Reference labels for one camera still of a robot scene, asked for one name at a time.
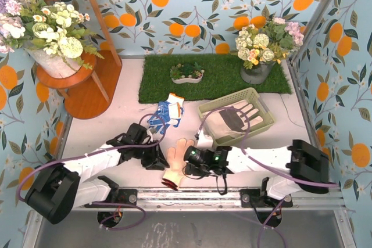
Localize grey striped canvas glove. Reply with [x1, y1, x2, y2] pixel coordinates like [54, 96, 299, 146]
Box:
[205, 100, 263, 140]

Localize cream glove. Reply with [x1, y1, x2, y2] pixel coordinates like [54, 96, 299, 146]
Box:
[161, 169, 185, 191]
[167, 138, 195, 172]

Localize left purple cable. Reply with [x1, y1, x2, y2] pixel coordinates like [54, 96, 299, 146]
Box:
[16, 112, 168, 231]

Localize green plastic storage basket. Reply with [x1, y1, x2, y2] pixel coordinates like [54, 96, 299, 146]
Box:
[198, 88, 275, 147]

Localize blue white knit gloves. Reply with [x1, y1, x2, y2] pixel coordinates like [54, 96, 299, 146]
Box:
[147, 93, 184, 135]

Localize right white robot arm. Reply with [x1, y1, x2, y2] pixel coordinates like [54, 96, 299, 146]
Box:
[183, 139, 335, 200]

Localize grey pot flower bouquet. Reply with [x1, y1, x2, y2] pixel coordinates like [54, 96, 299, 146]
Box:
[235, 17, 304, 85]

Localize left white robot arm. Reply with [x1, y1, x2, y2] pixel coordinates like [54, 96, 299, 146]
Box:
[24, 123, 169, 224]

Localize white succulent planter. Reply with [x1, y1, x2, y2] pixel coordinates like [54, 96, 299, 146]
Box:
[170, 62, 205, 84]

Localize wooden tiered plant stand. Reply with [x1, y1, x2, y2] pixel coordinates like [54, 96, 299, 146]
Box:
[37, 0, 122, 120]

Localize green artificial grass mat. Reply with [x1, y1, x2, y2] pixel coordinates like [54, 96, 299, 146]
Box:
[138, 54, 292, 104]

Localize white pot flower bouquet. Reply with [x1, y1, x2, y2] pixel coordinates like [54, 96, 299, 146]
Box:
[1, 0, 102, 78]

